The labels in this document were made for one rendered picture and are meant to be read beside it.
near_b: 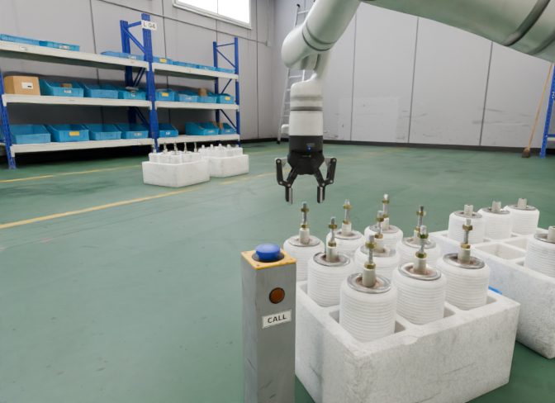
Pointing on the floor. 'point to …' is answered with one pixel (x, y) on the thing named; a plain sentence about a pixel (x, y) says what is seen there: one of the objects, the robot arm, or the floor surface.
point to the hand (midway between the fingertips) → (305, 197)
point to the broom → (537, 117)
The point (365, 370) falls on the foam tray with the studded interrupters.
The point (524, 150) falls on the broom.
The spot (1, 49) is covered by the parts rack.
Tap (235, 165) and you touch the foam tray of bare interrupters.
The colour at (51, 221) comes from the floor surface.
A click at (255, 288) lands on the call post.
